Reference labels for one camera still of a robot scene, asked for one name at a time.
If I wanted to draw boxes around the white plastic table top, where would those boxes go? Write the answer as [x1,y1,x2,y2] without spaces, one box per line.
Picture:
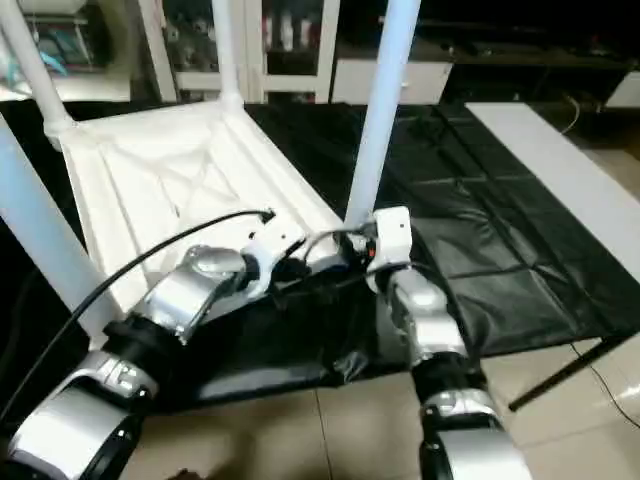
[45,98,367,339]

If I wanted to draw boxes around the black work mat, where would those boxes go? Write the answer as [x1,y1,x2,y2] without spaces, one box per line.
[0,98,640,411]

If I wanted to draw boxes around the white drawer unit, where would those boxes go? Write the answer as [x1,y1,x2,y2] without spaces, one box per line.
[332,60,454,107]

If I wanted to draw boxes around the white glass door cabinet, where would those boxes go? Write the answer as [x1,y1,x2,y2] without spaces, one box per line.
[138,0,343,105]

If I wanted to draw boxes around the white flat board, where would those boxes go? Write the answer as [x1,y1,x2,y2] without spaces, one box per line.
[465,102,640,293]

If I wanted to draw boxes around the black tripod leg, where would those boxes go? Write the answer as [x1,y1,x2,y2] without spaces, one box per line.
[506,333,613,415]

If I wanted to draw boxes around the dark low sideboard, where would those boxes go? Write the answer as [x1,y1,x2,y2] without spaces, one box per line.
[345,0,640,106]

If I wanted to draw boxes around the white low side cabinet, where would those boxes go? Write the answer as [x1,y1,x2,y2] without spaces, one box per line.
[605,72,640,109]

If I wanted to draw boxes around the light blue stand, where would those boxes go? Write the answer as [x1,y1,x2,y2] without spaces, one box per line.
[5,28,79,86]

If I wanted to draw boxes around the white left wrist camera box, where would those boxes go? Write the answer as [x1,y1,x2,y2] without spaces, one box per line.
[243,224,307,301]

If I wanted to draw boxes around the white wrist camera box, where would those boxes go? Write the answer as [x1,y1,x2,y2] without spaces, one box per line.
[243,224,307,301]
[364,206,414,294]

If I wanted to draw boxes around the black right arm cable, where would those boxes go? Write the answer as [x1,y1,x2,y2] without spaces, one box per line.
[298,227,379,293]

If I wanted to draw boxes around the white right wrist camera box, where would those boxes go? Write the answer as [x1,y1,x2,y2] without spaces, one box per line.
[364,206,414,294]

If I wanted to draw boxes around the black floor cable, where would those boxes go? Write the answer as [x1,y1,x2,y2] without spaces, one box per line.
[590,355,640,406]

